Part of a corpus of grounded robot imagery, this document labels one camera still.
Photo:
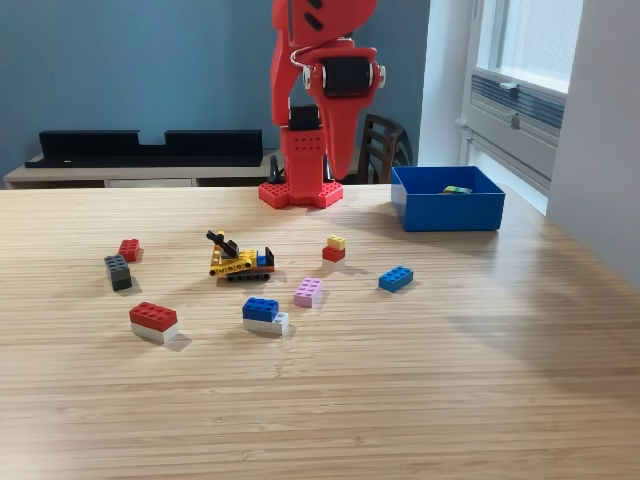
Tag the small red brick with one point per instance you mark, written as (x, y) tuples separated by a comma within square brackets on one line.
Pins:
[(129, 250)]

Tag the white window frame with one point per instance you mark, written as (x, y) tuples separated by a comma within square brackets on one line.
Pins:
[(500, 150)]

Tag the grey and dark brick stack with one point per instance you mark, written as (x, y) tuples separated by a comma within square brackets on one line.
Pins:
[(119, 275)]

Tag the green brick stack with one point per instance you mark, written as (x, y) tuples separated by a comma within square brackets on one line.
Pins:
[(455, 189)]

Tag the pale wooden sideboard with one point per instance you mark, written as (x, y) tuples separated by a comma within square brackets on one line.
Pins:
[(150, 174)]

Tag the blue and white brick stack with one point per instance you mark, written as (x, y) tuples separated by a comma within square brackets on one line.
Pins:
[(260, 312)]

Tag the black table clamp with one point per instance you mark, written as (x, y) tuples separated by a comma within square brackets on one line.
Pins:
[(274, 172)]

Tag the dark wooden chair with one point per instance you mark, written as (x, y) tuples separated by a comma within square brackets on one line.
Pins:
[(382, 147)]

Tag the red and white brick stack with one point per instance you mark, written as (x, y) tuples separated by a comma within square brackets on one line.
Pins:
[(152, 320)]

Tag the pink brick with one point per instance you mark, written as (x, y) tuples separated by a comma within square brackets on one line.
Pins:
[(307, 292)]

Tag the grey window vent grille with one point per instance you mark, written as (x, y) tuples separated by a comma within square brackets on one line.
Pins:
[(530, 102)]

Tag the blue plastic bin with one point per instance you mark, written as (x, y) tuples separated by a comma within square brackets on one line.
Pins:
[(450, 215)]

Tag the yellow red white brick stack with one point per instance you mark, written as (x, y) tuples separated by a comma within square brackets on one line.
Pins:
[(333, 254)]

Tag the yellow toy digger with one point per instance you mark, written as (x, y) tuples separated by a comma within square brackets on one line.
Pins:
[(240, 262)]

